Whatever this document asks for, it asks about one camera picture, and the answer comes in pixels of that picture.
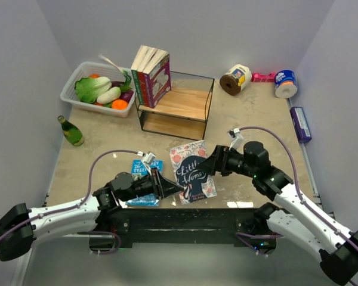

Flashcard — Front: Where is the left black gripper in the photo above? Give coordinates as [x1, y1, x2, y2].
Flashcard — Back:
[121, 166, 183, 202]

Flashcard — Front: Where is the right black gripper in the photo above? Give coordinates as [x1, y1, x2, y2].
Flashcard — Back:
[196, 145, 256, 178]

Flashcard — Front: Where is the little women book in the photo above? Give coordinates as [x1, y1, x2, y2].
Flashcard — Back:
[169, 140, 217, 204]

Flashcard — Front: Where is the blue 26-storey treehouse book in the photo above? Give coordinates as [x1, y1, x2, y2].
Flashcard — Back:
[126, 160, 163, 207]

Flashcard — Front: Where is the black wire wooden shelf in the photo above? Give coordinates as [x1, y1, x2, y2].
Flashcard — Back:
[135, 71, 215, 141]

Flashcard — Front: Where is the purple book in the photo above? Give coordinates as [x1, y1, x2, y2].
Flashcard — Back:
[142, 48, 171, 108]

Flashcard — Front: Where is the red treehouse book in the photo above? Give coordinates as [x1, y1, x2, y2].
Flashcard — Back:
[137, 45, 156, 107]

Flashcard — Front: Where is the green 104-storey treehouse book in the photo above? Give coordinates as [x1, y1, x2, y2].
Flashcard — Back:
[131, 45, 148, 104]

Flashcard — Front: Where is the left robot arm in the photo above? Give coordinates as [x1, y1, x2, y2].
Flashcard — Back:
[0, 169, 184, 262]

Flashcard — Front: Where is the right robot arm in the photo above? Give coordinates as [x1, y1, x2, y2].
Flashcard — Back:
[197, 141, 358, 285]

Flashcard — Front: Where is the brown core paper roll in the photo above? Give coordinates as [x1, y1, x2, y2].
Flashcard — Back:
[219, 64, 252, 96]

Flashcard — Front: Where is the purple box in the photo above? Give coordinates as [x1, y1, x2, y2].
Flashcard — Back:
[290, 107, 312, 143]

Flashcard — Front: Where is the toy orange carrot slice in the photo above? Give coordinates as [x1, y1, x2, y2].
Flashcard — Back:
[111, 99, 128, 110]

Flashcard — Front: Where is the pink plastic object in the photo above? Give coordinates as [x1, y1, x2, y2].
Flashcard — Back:
[251, 73, 276, 83]

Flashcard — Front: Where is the toy purple onion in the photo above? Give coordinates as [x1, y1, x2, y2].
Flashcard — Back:
[119, 89, 134, 103]

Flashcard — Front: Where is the green glass bottle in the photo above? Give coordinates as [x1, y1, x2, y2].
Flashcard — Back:
[57, 115, 85, 147]

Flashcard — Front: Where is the toy white radish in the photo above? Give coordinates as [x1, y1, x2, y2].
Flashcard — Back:
[97, 87, 122, 105]

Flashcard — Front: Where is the toy green leek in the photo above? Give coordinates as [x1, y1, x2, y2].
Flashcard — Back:
[98, 55, 132, 92]

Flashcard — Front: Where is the blue wrapped toilet roll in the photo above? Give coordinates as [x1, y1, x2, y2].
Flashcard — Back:
[274, 70, 298, 99]

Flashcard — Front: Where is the white plastic basket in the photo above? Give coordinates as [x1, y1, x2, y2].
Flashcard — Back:
[60, 61, 136, 118]

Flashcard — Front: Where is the toy green cabbage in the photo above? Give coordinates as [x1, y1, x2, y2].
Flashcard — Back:
[74, 77, 112, 104]

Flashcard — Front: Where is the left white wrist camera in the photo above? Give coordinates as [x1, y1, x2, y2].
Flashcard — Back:
[137, 151, 156, 174]

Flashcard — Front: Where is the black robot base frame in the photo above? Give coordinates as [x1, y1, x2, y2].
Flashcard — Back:
[95, 204, 277, 254]

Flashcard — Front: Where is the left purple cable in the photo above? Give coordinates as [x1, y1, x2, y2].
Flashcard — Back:
[0, 150, 141, 263]

